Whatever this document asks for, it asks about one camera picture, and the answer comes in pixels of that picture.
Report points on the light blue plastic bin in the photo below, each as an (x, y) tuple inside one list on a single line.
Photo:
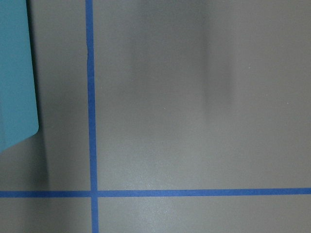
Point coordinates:
[(18, 109)]

